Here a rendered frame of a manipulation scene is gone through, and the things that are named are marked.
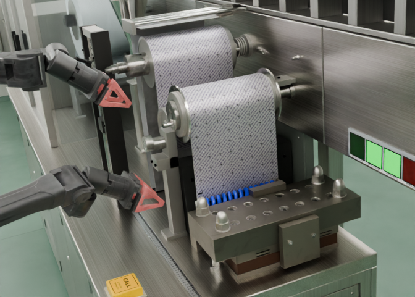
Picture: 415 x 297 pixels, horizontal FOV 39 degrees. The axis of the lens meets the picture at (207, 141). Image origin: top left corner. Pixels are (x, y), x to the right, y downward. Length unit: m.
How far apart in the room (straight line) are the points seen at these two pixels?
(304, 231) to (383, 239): 1.97
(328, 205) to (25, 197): 0.70
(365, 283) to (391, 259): 1.65
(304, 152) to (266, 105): 0.20
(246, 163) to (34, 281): 1.99
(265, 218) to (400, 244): 1.99
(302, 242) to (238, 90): 0.40
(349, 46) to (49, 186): 0.72
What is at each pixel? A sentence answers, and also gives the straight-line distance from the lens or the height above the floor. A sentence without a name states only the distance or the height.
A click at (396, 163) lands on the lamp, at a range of 1.29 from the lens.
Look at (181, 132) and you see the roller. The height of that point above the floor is 1.21.
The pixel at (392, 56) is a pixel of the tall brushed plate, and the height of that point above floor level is 1.41.
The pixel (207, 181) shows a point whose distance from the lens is 1.49.
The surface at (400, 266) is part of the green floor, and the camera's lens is 3.15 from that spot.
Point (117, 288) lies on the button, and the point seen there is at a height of 0.92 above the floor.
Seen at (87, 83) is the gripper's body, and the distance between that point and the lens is 1.36.
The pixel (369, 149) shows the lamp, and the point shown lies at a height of 1.19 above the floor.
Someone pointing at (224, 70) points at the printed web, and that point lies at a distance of 1.70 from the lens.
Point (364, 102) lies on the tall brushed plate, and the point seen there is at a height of 1.29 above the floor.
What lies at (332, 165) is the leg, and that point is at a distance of 1.85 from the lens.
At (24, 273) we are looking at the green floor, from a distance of 3.41.
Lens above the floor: 1.70
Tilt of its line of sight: 20 degrees down
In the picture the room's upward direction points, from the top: 5 degrees counter-clockwise
